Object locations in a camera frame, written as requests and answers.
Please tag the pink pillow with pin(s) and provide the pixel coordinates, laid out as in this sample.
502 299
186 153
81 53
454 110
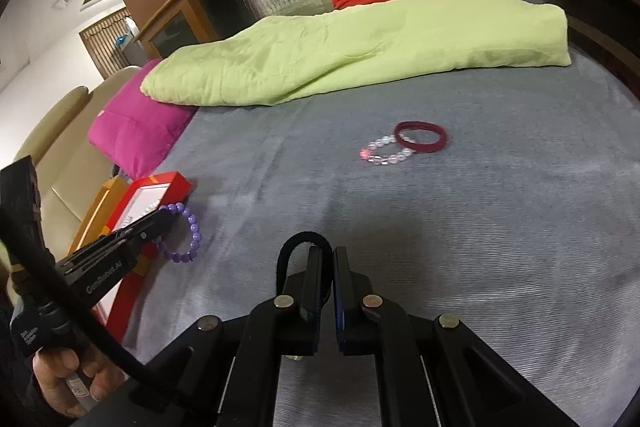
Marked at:
135 127

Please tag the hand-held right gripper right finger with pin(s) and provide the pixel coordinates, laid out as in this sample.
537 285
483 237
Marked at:
342 282

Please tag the beige sofa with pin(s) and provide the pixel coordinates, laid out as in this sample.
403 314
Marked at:
65 147

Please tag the person's left hand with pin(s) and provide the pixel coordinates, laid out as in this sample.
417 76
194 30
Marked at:
60 377

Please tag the grey bed cover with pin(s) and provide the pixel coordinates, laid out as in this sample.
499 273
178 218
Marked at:
450 232

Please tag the light green blanket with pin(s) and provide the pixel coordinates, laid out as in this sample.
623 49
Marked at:
325 52

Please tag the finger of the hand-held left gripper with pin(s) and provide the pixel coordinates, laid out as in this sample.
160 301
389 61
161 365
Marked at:
145 243
150 222

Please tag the red jewelry box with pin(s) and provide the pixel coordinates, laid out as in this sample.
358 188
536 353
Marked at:
172 181

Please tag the orange box lid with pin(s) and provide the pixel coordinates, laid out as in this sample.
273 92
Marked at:
107 192

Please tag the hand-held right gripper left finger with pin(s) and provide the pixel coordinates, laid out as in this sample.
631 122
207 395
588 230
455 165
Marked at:
317 279

